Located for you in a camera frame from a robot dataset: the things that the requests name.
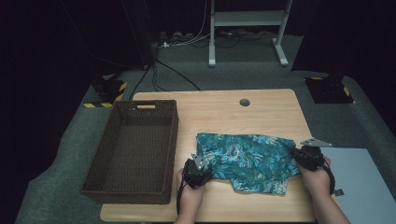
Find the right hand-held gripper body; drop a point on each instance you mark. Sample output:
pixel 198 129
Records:
pixel 313 157

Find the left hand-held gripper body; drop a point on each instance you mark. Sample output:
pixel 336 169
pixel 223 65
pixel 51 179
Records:
pixel 194 175

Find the teal floral shirt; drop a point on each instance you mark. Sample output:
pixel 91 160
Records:
pixel 249 161

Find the brown wicker basket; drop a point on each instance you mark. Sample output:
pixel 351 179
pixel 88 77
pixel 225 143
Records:
pixel 134 155

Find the person's left hand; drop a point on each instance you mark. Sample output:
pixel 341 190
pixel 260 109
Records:
pixel 191 199

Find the person's right hand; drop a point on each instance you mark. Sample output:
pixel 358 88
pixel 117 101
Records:
pixel 316 183

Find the grey tape piece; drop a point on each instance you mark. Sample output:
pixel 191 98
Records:
pixel 340 192

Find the light grey board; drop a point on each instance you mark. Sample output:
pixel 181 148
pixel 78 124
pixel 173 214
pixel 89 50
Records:
pixel 367 186

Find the grey round table grommet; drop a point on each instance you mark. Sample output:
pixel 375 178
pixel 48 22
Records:
pixel 244 102

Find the grey floor carpet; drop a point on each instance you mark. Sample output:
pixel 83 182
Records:
pixel 249 77

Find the black base with yellow stripes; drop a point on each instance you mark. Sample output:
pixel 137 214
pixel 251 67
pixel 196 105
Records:
pixel 107 88

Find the dark power strip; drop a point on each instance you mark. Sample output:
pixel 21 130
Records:
pixel 176 35

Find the black stand base plate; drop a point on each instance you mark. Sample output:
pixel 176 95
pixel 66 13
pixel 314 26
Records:
pixel 330 91

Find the white metal stand frame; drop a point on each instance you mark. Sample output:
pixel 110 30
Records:
pixel 249 18

